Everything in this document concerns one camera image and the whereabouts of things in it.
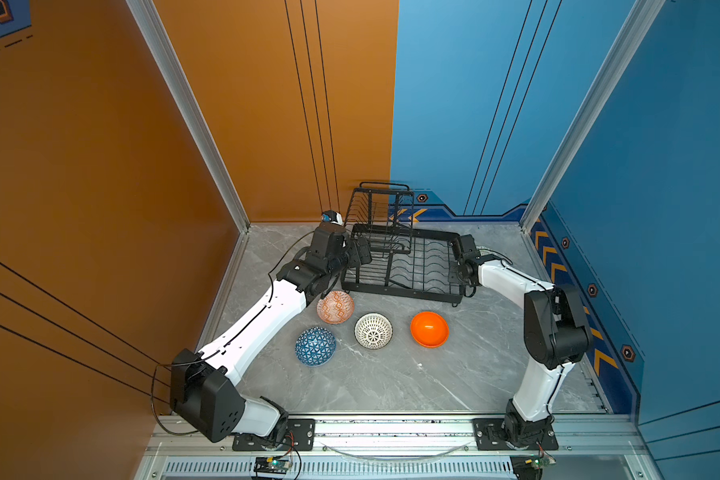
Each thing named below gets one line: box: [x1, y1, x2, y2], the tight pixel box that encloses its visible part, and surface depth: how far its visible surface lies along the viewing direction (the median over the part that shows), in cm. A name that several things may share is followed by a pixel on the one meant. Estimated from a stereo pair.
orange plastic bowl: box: [410, 311, 450, 349], surface depth 89 cm
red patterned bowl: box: [316, 290, 354, 325], surface depth 96 cm
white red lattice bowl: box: [354, 312, 393, 350], surface depth 91 cm
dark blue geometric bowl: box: [295, 326, 337, 367], surface depth 88 cm
